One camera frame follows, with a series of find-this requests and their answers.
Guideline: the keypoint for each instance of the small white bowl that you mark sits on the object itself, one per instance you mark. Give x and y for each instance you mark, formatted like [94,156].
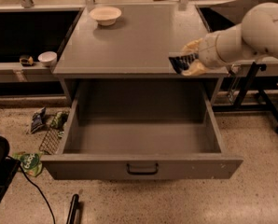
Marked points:
[48,58]

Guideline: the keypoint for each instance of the dark blue snack bag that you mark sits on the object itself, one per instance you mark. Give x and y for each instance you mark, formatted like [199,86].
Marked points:
[38,119]

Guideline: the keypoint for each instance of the blue rxbar blueberry wrapper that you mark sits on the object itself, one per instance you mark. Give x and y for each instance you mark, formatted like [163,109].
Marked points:
[183,62]

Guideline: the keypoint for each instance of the grey open drawer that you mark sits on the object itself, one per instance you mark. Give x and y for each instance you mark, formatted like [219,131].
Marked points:
[98,144]

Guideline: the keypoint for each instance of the beige paper bowl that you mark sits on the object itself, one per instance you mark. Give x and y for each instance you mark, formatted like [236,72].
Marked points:
[105,16]

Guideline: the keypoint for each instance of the black wire basket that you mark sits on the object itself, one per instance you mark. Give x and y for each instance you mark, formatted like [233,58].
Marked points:
[51,141]

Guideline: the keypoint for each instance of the green white snack pouch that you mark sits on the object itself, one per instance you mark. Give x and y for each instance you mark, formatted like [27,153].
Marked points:
[30,162]

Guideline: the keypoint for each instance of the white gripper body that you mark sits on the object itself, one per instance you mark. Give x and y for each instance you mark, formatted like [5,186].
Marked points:
[208,52]

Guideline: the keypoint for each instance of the yellow black tape measure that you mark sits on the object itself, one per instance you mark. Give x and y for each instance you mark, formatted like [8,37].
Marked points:
[26,60]

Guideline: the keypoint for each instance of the grey metal cabinet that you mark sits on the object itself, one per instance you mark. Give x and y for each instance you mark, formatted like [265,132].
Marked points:
[127,65]

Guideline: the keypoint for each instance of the black drawer handle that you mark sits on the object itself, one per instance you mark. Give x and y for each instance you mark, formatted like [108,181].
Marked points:
[142,170]

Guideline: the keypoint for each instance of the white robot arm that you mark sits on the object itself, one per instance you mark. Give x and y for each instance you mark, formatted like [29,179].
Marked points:
[254,38]

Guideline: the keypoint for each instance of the black stand with tray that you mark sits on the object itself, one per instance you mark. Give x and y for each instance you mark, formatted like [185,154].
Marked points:
[252,95]

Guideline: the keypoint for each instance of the green snack bag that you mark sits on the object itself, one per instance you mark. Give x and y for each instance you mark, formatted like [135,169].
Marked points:
[59,120]

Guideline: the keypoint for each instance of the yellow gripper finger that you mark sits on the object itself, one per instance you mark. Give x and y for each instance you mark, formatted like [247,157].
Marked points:
[195,69]
[192,46]

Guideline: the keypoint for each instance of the black bar on floor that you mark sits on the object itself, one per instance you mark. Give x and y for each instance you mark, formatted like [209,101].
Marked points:
[73,214]

